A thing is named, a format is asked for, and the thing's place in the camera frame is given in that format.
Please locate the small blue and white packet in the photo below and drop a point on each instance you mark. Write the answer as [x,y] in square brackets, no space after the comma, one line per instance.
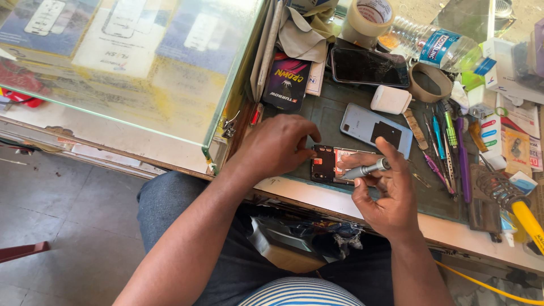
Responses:
[523,182]

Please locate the red brown stool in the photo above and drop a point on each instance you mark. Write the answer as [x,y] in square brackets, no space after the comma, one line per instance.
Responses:
[21,251]

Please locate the teal screwdriver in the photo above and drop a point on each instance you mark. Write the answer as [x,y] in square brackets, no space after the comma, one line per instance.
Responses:
[438,138]

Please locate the small red lighter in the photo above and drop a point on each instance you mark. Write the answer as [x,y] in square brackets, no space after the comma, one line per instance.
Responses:
[256,114]

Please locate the glass display case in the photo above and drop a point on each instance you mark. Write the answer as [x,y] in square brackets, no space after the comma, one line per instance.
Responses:
[127,63]

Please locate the coil soldering iron stand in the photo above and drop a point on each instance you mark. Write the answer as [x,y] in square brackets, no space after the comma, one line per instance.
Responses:
[488,208]

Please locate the cluttered open drawer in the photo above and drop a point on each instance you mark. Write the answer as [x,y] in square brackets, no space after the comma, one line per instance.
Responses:
[297,242]

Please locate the flat metal prying strip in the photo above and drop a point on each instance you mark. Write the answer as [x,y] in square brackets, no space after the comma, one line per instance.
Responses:
[414,127]

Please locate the grey cloth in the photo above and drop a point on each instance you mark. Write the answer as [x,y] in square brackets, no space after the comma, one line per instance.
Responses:
[304,38]

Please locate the red and white papers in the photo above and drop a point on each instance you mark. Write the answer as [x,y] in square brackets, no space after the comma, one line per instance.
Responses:
[525,117]

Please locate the stack of flat grey boards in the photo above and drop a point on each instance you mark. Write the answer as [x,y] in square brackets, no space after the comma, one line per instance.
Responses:
[265,51]

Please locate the person's left hand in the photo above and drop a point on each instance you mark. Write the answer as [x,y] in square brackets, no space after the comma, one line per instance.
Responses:
[272,146]

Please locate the white card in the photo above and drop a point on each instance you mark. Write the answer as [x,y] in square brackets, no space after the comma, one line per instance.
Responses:
[315,80]

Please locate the blue and white striped shirt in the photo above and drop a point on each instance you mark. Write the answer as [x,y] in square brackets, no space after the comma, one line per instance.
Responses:
[299,293]

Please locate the person's blue jeans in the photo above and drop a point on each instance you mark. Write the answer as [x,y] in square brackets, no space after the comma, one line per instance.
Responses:
[238,255]

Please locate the white earbud case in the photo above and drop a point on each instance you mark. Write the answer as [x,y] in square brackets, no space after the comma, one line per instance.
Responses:
[390,100]

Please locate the clear plastic water bottle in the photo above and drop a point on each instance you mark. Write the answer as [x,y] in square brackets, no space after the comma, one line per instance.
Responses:
[442,46]

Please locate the metal binder clip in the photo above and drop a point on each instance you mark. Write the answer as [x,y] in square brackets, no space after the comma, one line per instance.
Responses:
[229,125]

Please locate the green screwdriver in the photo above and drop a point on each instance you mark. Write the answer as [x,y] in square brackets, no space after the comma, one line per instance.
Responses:
[449,127]

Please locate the brown cardboard tape core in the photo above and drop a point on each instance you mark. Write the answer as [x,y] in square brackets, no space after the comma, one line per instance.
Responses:
[444,83]

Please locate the glass sheet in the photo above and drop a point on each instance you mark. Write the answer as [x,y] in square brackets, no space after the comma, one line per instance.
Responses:
[467,17]

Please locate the black and purple packet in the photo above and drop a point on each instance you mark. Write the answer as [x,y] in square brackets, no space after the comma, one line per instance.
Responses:
[287,83]

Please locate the dark green work mat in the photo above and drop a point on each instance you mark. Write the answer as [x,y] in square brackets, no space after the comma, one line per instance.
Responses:
[331,114]

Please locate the white box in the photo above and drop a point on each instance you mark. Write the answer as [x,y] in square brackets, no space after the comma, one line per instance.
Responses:
[508,68]

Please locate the person's right hand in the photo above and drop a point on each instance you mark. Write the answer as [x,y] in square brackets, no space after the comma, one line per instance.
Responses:
[393,199]

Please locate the white tissue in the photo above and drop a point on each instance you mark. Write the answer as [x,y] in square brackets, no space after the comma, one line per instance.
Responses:
[460,92]

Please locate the clear spare part packet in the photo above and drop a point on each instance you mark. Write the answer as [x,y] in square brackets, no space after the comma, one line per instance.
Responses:
[516,153]

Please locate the cracked black smartphone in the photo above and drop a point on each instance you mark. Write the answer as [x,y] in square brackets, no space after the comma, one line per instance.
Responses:
[367,67]

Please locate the small white glue tube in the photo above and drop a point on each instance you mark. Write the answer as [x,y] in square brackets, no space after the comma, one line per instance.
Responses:
[508,229]

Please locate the light blue phone back cover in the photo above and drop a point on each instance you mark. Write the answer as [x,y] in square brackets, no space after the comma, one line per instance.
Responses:
[361,123]

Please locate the silver precision screwdriver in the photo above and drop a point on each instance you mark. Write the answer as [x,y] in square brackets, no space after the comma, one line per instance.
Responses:
[365,169]

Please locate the beige packing tape roll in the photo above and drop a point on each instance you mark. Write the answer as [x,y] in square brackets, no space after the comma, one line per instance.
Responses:
[367,21]

